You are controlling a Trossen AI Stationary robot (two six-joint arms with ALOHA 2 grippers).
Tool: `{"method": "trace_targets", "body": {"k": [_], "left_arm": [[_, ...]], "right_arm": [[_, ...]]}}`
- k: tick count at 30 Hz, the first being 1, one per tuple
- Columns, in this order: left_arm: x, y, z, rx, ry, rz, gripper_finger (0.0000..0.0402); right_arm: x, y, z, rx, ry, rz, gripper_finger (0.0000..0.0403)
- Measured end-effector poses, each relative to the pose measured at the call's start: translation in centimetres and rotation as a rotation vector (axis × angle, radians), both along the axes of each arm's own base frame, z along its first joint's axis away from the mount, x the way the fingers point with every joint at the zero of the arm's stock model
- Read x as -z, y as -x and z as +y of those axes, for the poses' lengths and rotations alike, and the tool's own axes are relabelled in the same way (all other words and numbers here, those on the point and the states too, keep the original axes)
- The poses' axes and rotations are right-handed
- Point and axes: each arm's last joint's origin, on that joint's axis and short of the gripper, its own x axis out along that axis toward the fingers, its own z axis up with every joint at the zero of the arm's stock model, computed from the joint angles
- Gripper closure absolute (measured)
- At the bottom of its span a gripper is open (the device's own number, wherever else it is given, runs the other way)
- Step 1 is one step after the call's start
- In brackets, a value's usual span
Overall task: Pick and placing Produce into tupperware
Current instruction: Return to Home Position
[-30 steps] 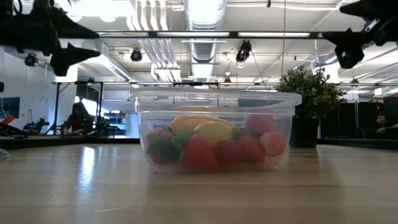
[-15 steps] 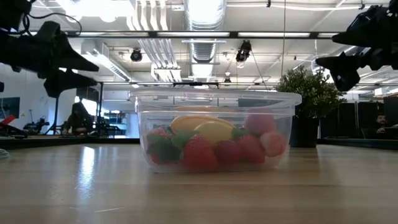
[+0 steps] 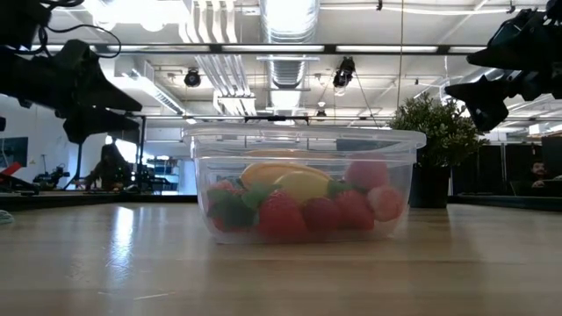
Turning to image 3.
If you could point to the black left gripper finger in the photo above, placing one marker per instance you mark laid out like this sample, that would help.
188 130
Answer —
101 123
101 88

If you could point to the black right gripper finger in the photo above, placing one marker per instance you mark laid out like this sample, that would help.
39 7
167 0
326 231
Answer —
492 59
483 101

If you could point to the pink toy peach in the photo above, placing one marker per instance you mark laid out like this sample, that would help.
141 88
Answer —
222 185
385 203
366 174

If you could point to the yellow toy banana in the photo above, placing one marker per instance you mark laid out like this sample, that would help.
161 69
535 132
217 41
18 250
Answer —
268 172

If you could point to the yellow toy lemon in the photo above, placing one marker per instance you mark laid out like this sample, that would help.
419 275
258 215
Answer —
303 185

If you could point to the black background robot arm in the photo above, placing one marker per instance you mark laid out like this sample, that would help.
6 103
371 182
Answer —
50 175

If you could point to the clear plastic tupperware container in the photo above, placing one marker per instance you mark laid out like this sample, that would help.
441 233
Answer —
307 140

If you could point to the person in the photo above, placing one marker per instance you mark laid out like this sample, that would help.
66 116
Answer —
539 173
110 169

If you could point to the green plant in black pot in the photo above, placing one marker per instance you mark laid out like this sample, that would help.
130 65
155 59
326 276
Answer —
439 140

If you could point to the black room partition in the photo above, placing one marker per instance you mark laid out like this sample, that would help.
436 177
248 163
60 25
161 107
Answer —
505 167

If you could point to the red background object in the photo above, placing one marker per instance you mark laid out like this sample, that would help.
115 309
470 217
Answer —
9 169

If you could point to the teal folded cloth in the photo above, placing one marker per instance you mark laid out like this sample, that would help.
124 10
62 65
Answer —
4 217

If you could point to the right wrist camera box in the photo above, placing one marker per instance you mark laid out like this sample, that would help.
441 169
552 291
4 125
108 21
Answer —
509 30

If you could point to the dark wall screen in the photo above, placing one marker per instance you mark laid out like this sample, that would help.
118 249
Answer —
13 151

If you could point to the black ceiling-hung camera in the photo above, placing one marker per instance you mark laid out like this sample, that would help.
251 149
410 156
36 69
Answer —
192 77
343 72

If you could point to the silver ventilation duct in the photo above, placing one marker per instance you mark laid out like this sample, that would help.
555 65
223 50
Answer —
287 39

